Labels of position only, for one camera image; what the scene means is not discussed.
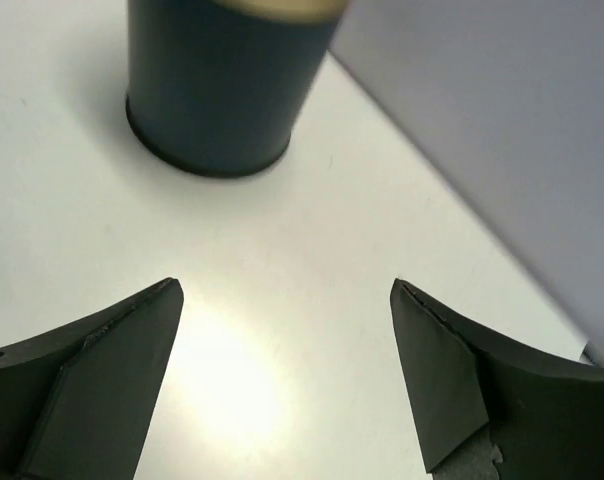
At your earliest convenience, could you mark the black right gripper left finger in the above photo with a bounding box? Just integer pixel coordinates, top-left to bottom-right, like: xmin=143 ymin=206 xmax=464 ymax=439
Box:
xmin=0 ymin=278 xmax=184 ymax=480

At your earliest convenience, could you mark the dark bin with gold rim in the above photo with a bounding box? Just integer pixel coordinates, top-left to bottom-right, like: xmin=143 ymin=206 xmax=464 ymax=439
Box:
xmin=126 ymin=0 xmax=347 ymax=178

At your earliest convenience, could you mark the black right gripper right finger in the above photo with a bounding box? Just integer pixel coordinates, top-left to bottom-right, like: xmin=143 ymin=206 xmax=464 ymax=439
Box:
xmin=390 ymin=280 xmax=604 ymax=479

